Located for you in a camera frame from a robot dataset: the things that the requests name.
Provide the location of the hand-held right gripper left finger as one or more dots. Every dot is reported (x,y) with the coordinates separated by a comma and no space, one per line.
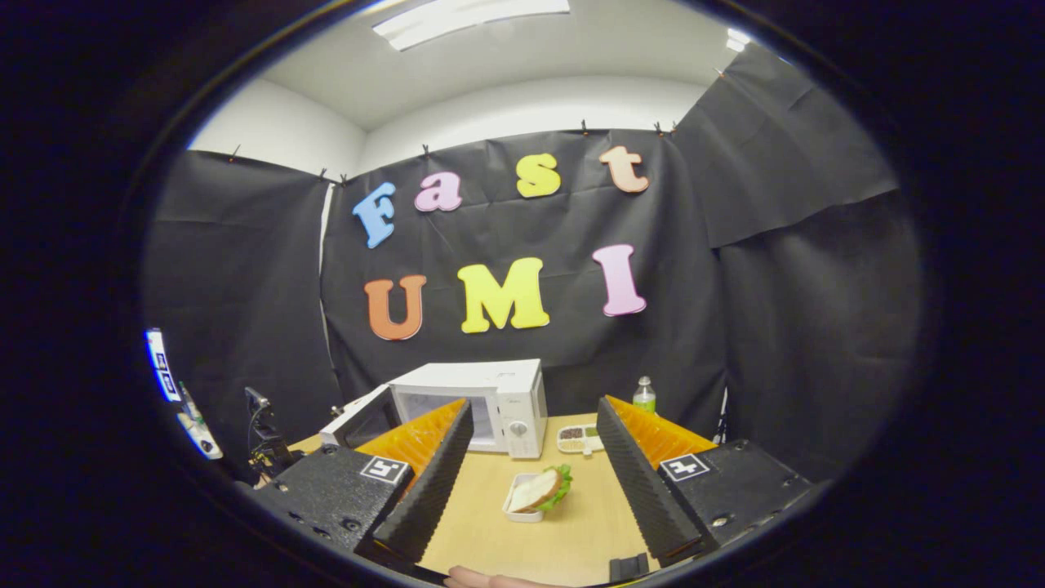
(429,498)

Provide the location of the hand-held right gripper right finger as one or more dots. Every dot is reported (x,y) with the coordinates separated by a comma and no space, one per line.
(645,498)

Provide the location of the sandwich with lettuce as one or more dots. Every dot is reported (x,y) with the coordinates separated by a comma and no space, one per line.
(535,490)

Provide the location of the white microwave oven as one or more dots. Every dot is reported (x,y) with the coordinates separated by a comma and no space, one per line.
(465,380)

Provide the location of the white and green packet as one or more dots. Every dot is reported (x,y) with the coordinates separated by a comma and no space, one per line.
(200,429)

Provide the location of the white divided dish of beans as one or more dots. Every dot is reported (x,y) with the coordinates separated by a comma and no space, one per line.
(575,437)

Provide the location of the small white plastic dish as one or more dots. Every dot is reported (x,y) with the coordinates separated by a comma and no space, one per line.
(522,516)

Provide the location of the green drink bottle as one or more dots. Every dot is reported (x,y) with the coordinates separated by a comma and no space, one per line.
(644,400)

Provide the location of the blue and white printed panel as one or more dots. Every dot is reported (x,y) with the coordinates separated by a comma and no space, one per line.
(159,359)

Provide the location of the small ceiling light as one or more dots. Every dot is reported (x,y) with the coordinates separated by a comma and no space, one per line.
(735,39)

